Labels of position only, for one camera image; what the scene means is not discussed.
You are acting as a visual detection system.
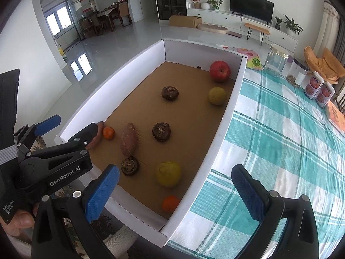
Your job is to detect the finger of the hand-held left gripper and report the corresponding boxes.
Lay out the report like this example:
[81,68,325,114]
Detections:
[25,123,101,168]
[13,115,62,152]

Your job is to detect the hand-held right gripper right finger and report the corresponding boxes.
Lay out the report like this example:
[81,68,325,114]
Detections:
[231,164,320,259]

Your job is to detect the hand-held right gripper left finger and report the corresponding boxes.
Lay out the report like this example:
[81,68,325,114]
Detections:
[31,164,121,259]

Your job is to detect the brown sweet potato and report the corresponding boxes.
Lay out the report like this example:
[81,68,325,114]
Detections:
[86,121,105,150]
[120,122,138,157]

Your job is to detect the small orange tangerine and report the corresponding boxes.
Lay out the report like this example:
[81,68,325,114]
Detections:
[162,196,180,212]
[102,126,115,140]

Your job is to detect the dark brown wrinkled fruit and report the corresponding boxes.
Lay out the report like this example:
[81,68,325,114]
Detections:
[161,86,179,101]
[152,122,171,141]
[120,156,140,177]

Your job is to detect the yellow citrus fruit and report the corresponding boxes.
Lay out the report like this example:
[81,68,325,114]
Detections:
[157,161,182,188]

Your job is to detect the white cardboard box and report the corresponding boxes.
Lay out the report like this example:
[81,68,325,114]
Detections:
[54,39,248,249]

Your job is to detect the yellow-green round fruit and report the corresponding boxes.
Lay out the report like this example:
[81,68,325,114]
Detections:
[208,87,227,106]

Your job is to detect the red apple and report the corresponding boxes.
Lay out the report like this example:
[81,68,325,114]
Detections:
[209,60,231,83]

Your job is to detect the person's left hand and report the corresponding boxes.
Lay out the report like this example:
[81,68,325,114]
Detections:
[0,203,40,246]

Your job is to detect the white fluffy blanket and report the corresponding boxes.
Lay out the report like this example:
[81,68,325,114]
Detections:
[104,225,139,254]

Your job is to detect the teal checkered tablecloth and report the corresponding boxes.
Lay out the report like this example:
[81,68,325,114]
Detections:
[167,67,345,259]

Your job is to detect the wooden dining chair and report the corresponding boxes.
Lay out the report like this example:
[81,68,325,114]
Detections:
[78,16,104,37]
[117,0,132,27]

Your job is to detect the orange book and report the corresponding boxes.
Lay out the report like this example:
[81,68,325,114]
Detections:
[325,101,345,135]

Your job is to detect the wooden dining table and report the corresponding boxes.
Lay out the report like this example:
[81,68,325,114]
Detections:
[93,7,119,31]

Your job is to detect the red and white can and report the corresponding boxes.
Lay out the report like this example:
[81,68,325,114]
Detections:
[315,82,335,108]
[304,71,325,100]

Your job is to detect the jar with black lid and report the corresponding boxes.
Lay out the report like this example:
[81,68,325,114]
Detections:
[286,57,309,88]

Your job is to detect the fruit print bag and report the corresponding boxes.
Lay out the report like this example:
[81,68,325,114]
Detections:
[234,47,262,71]

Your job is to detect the clear glass jar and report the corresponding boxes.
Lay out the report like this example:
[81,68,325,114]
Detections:
[264,44,289,76]

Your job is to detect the brown cardboard carton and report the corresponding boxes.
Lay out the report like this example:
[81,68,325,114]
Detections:
[169,15,202,29]

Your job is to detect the orange cushioned chair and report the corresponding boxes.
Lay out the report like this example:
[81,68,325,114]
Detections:
[303,46,345,85]

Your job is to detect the oval wooden board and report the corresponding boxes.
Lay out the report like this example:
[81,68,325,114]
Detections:
[198,23,228,35]

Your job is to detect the wooden bench with metal legs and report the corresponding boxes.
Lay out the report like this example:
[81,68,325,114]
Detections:
[244,22,270,46]

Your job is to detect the large green potted plant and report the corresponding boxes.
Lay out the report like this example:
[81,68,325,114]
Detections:
[282,15,304,35]

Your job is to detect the white television cabinet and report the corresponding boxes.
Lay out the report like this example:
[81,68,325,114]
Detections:
[187,8,299,53]

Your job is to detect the light curtain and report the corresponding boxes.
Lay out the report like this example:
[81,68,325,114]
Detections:
[314,1,340,60]

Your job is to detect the leafy green houseplant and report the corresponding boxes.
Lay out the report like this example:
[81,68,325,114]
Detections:
[206,0,224,11]

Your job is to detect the black television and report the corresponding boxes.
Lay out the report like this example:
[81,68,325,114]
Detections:
[230,0,274,23]

